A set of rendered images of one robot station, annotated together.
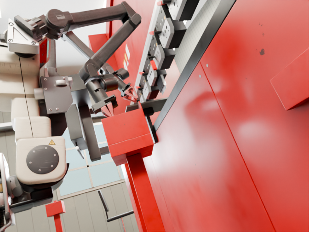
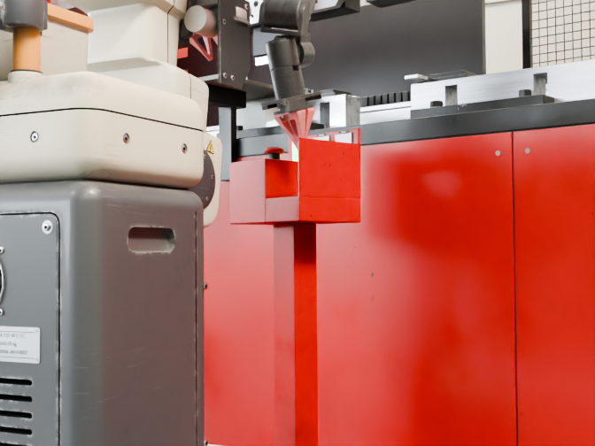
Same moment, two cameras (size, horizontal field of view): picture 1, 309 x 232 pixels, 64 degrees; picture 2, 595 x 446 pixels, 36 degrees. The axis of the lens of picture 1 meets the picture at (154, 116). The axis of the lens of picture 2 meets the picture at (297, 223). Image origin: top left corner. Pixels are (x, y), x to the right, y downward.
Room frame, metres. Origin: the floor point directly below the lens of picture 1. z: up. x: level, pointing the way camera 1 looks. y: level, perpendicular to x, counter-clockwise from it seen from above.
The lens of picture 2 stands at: (-0.52, 1.10, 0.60)
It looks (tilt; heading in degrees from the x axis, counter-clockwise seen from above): 2 degrees up; 327
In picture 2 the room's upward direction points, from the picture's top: straight up
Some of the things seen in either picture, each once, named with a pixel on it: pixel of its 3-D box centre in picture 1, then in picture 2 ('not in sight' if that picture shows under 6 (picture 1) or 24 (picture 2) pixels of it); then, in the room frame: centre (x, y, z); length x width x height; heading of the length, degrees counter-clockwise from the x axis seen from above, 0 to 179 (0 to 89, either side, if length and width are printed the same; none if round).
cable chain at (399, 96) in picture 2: not in sight; (424, 97); (1.36, -0.55, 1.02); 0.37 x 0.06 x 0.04; 18
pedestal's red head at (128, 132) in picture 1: (127, 135); (294, 176); (0.96, 0.13, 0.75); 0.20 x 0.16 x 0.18; 9
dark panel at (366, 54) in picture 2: not in sight; (319, 86); (1.81, -0.52, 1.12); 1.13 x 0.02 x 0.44; 18
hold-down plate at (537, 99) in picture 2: not in sight; (479, 111); (0.84, -0.24, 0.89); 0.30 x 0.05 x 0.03; 18
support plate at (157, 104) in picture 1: (146, 108); (230, 88); (1.38, 0.03, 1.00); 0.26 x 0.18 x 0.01; 108
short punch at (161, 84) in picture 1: (162, 84); (270, 44); (1.43, -0.11, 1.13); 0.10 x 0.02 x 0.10; 18
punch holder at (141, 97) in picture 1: (145, 97); not in sight; (1.83, 0.03, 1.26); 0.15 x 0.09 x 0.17; 18
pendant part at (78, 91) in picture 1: (83, 119); not in sight; (2.47, 0.75, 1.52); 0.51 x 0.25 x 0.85; 14
